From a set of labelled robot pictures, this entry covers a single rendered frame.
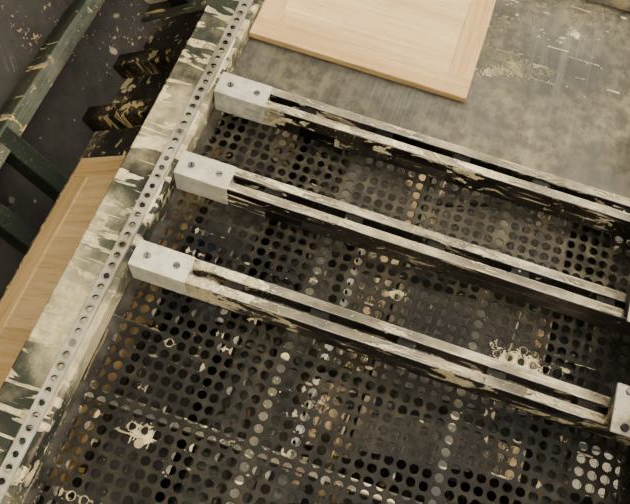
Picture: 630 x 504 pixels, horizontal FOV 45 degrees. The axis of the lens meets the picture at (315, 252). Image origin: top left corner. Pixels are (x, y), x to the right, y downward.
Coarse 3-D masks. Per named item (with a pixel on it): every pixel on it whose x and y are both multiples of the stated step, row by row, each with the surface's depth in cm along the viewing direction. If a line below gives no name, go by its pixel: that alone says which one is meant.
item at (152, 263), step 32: (160, 256) 156; (192, 256) 156; (192, 288) 155; (224, 288) 154; (256, 288) 155; (288, 320) 153; (320, 320) 152; (352, 320) 153; (384, 352) 151; (416, 352) 150; (448, 352) 151; (480, 384) 149; (512, 384) 149; (544, 384) 149; (544, 416) 153; (576, 416) 147; (608, 416) 146
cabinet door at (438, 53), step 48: (288, 0) 196; (336, 0) 197; (384, 0) 198; (432, 0) 199; (480, 0) 200; (288, 48) 191; (336, 48) 190; (384, 48) 191; (432, 48) 192; (480, 48) 193
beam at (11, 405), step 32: (224, 0) 190; (256, 0) 191; (192, 32) 186; (192, 64) 181; (224, 64) 182; (160, 96) 176; (160, 128) 172; (192, 128) 173; (128, 160) 168; (128, 192) 165; (160, 192) 165; (96, 224) 161; (96, 256) 158; (128, 256) 158; (64, 288) 154; (64, 320) 151; (96, 320) 151; (32, 352) 148; (32, 384) 145; (64, 384) 145; (0, 416) 142; (0, 448) 140; (32, 448) 140
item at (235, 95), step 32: (224, 96) 176; (256, 96) 175; (288, 96) 176; (288, 128) 179; (320, 128) 174; (352, 128) 173; (384, 128) 174; (384, 160) 177; (416, 160) 173; (448, 160) 171; (480, 160) 172; (480, 192) 176; (512, 192) 172; (544, 192) 169; (576, 192) 170; (608, 192) 170; (608, 224) 170
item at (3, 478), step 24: (240, 0) 190; (240, 24) 187; (216, 48) 183; (216, 72) 180; (192, 96) 176; (192, 120) 173; (168, 144) 170; (168, 168) 167; (144, 192) 164; (144, 216) 162; (120, 240) 159; (120, 264) 157; (96, 288) 154; (96, 312) 152; (72, 336) 149; (72, 360) 148; (48, 384) 145; (24, 432) 140; (0, 480) 137
